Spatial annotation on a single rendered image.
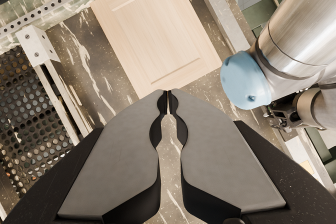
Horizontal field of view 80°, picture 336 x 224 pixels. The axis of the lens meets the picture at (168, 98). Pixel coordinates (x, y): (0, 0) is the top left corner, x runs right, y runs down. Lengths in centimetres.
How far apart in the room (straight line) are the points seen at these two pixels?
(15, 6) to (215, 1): 67
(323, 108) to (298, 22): 22
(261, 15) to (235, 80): 64
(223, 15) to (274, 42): 54
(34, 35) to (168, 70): 45
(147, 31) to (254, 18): 40
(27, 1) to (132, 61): 40
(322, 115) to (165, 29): 53
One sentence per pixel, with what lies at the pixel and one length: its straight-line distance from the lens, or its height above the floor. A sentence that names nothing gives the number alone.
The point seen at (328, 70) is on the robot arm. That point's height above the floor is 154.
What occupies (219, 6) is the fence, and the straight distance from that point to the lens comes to 76.
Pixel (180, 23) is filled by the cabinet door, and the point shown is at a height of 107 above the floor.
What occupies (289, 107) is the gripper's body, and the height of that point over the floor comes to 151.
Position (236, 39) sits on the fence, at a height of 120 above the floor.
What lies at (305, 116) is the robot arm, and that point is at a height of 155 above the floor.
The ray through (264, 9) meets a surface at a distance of 90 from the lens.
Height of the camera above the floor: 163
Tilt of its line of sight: 34 degrees down
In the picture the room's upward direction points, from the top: 152 degrees clockwise
